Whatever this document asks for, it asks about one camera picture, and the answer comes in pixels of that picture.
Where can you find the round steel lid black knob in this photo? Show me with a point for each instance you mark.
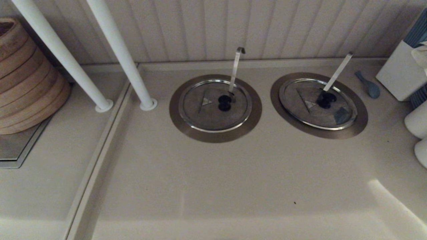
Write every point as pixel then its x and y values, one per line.
pixel 206 116
pixel 300 106

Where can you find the blue plastic spoon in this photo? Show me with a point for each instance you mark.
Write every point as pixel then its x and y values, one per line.
pixel 372 89

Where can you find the white metal pole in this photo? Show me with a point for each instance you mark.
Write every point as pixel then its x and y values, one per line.
pixel 122 53
pixel 68 63

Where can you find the stacked bamboo steamer baskets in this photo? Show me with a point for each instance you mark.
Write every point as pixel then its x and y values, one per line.
pixel 26 83

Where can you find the white box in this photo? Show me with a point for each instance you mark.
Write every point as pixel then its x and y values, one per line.
pixel 398 73

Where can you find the flat steel counter plate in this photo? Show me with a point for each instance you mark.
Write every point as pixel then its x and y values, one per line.
pixel 13 146

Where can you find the white tissue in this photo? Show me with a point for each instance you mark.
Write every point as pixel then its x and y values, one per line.
pixel 421 53

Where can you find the blue striped container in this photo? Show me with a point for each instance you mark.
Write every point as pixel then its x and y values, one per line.
pixel 418 30

